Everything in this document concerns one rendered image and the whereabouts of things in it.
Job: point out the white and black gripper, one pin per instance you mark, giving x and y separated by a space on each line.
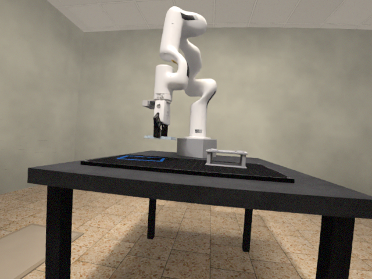
161 115

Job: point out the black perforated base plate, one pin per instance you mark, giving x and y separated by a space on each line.
194 167

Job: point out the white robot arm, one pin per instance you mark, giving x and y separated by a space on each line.
177 27

